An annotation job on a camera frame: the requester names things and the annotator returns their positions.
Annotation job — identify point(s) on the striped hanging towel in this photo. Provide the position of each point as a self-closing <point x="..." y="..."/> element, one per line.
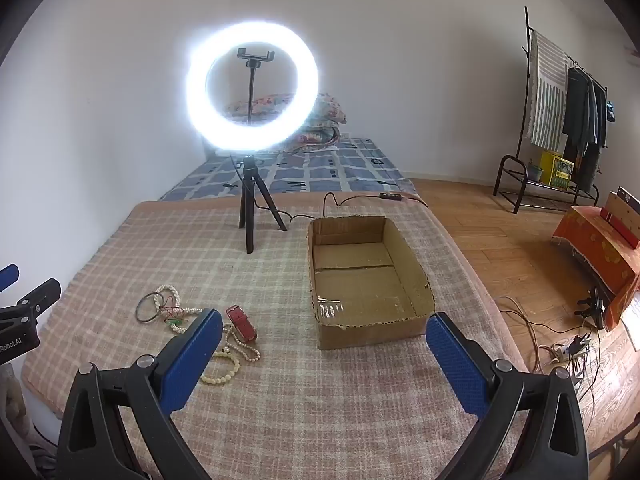
<point x="547" y="95"/>

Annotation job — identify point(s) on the dark hanging clothes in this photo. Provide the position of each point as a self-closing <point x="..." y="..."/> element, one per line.
<point x="582" y="110"/>

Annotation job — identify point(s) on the folded floral quilt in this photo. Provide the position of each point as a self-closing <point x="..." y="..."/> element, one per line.
<point x="327" y="110"/>

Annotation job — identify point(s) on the thin metal bangle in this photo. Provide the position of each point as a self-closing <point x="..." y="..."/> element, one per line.
<point x="138" y="310"/>

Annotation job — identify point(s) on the black floor device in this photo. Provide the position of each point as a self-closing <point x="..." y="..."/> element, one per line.
<point x="595" y="307"/>

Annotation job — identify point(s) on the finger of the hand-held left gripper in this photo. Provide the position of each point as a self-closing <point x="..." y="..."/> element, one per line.
<point x="7" y="276"/>
<point x="37" y="297"/>

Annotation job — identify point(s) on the black clothes rack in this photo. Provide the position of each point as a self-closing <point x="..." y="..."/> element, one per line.
<point x="523" y="100"/>

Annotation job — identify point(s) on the cardboard box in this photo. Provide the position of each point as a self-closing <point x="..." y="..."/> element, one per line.
<point x="360" y="290"/>

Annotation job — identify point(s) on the black tripod stand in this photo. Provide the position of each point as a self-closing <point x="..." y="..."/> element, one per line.
<point x="248" y="220"/>

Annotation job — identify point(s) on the orange covered low table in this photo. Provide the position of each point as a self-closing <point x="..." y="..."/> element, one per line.
<point x="595" y="240"/>

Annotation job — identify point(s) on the white power strip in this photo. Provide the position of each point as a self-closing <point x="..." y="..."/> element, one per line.
<point x="562" y="352"/>

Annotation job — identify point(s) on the black phone clamp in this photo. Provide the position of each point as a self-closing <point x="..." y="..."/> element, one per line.
<point x="256" y="62"/>

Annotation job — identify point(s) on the yellow box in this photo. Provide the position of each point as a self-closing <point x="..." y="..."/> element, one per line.
<point x="557" y="170"/>

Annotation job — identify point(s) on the blue patterned bedsheet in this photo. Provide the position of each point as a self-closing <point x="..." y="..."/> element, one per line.
<point x="345" y="175"/>

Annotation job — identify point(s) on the small green pot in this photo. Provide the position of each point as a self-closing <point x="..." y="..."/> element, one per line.
<point x="535" y="172"/>

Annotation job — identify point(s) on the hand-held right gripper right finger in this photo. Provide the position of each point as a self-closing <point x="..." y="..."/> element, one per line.
<point x="452" y="360"/>

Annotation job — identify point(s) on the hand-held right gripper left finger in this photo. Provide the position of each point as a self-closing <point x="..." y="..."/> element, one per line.
<point x="192" y="355"/>

